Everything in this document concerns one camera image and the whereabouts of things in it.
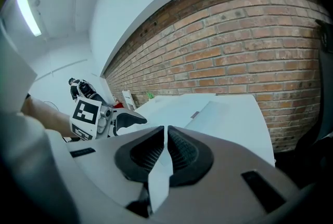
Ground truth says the person's left forearm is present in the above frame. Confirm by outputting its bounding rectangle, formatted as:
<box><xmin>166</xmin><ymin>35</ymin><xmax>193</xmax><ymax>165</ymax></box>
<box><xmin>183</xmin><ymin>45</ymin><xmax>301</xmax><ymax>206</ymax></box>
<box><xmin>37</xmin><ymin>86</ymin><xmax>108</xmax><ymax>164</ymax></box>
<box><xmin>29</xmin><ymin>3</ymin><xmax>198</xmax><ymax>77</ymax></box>
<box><xmin>20</xmin><ymin>96</ymin><xmax>76</xmax><ymax>138</ymax></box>

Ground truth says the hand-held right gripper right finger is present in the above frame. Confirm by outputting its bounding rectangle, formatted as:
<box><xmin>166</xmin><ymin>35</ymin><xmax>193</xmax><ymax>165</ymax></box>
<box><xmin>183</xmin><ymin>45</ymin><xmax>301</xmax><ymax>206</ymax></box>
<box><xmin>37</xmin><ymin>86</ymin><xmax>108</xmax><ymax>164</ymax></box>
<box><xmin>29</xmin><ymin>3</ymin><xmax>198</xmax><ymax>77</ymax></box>
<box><xmin>153</xmin><ymin>125</ymin><xmax>302</xmax><ymax>224</ymax></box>

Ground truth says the ceiling tube light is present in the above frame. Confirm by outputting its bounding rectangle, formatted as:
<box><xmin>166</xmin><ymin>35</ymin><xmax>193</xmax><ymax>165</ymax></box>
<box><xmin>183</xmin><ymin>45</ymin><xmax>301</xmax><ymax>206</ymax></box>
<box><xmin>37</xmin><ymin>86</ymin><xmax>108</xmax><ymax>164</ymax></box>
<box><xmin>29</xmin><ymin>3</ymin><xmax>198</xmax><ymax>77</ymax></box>
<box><xmin>15</xmin><ymin>0</ymin><xmax>43</xmax><ymax>37</ymax></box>

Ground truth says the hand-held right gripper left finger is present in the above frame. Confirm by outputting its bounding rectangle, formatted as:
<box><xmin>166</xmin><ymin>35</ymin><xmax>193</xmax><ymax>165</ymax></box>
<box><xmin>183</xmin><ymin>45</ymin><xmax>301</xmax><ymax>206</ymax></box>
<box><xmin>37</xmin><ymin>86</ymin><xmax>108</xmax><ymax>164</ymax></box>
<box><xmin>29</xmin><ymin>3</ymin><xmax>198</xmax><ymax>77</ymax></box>
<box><xmin>65</xmin><ymin>125</ymin><xmax>166</xmax><ymax>216</ymax></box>

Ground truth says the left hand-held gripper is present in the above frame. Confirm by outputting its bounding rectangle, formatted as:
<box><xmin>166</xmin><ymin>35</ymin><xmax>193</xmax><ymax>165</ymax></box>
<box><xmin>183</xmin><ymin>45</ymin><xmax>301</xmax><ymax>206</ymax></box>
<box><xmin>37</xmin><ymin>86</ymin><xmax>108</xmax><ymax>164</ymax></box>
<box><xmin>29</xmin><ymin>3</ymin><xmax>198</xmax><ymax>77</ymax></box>
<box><xmin>69</xmin><ymin>98</ymin><xmax>148</xmax><ymax>141</ymax></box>

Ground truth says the white square table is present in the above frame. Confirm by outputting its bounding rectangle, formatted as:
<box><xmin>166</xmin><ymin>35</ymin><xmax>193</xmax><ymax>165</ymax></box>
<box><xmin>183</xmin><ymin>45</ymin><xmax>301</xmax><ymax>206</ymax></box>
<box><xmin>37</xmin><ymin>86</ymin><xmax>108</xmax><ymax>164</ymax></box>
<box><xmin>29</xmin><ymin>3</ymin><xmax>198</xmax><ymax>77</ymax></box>
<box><xmin>134</xmin><ymin>92</ymin><xmax>276</xmax><ymax>167</ymax></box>

